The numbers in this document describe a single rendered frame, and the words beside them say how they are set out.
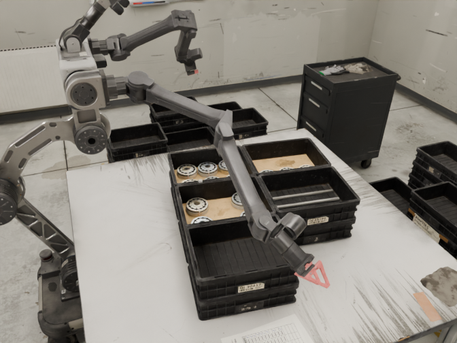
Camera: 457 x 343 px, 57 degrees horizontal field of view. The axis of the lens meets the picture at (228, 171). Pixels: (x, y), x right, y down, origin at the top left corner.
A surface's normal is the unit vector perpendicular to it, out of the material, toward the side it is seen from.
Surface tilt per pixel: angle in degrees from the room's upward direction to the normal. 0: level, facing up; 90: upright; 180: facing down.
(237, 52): 90
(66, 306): 0
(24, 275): 0
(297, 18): 90
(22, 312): 0
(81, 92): 90
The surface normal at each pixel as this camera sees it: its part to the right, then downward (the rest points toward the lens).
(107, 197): 0.01, -0.83
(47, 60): 0.37, 0.52
